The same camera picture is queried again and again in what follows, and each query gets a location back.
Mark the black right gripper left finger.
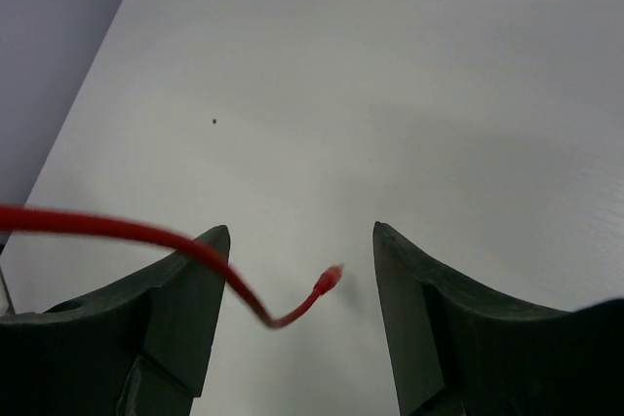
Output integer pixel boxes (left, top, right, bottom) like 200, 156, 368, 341
1, 252, 224, 416

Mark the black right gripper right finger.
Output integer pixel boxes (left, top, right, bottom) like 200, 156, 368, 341
372, 222, 623, 415

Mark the red headphone cable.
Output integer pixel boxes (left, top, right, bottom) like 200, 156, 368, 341
0, 204, 345, 330

